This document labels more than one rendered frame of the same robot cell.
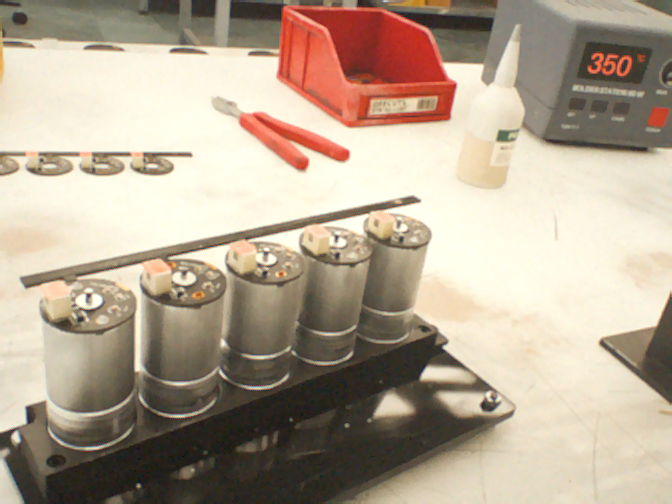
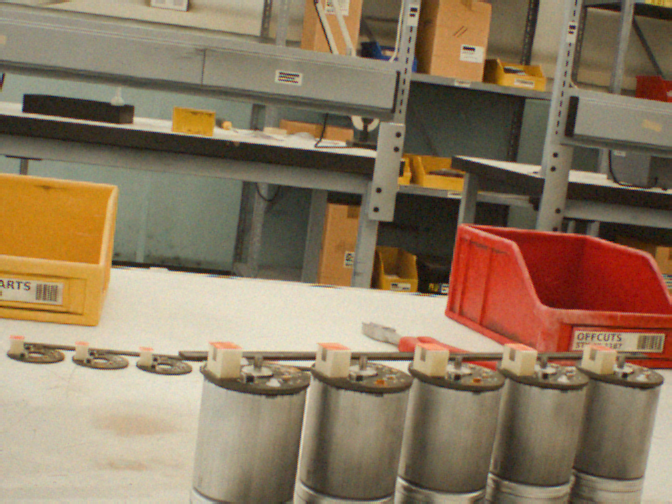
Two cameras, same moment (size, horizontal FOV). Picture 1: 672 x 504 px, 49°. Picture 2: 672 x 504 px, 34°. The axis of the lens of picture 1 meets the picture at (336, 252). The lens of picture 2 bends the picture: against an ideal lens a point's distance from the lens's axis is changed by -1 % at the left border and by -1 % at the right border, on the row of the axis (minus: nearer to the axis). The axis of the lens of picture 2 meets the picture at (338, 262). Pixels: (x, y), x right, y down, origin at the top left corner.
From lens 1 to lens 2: 0.09 m
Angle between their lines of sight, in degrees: 23
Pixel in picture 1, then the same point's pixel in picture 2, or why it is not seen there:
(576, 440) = not seen: outside the picture
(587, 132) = not seen: outside the picture
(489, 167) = not seen: outside the picture
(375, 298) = (591, 458)
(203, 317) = (384, 410)
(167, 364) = (335, 472)
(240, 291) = (426, 400)
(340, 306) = (547, 447)
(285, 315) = (479, 438)
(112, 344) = (281, 415)
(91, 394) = (248, 480)
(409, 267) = (636, 414)
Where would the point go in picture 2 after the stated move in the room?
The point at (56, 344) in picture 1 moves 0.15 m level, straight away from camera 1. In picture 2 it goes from (219, 408) to (184, 283)
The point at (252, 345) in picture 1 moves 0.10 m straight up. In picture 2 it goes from (436, 476) to (496, 71)
